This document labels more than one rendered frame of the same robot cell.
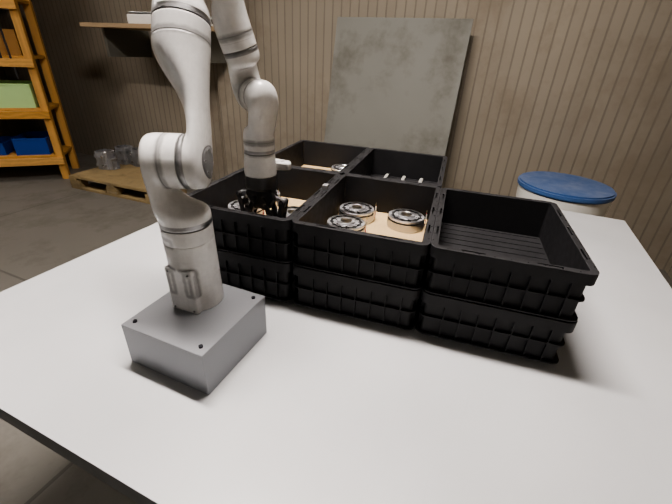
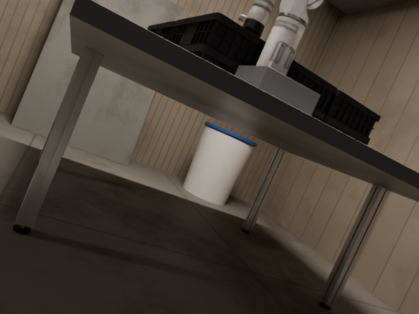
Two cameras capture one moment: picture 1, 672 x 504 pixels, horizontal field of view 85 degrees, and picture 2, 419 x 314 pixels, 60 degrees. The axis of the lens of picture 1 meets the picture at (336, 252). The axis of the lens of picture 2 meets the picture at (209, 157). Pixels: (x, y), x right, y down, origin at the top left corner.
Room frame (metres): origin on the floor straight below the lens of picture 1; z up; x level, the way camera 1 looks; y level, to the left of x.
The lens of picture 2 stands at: (-0.13, 1.13, 0.58)
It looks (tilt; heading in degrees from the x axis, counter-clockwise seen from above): 4 degrees down; 314
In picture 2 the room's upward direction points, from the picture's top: 24 degrees clockwise
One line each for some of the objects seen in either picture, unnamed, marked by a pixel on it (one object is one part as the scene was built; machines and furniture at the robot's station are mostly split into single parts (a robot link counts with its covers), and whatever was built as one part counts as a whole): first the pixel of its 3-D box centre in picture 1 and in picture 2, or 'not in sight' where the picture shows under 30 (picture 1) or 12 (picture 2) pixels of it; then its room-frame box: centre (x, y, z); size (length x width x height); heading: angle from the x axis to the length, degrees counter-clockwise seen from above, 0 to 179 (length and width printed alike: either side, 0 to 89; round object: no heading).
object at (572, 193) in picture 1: (548, 231); (217, 164); (2.14, -1.35, 0.32); 0.52 x 0.52 x 0.64
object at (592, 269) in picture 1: (501, 225); (327, 101); (0.79, -0.38, 0.92); 0.40 x 0.30 x 0.02; 164
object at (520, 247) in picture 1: (496, 244); (322, 111); (0.79, -0.38, 0.87); 0.40 x 0.30 x 0.11; 164
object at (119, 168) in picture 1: (139, 171); not in sight; (3.50, 1.98, 0.15); 1.07 x 0.74 x 0.30; 68
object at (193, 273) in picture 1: (194, 262); (279, 50); (0.61, 0.28, 0.88); 0.09 x 0.09 x 0.17; 71
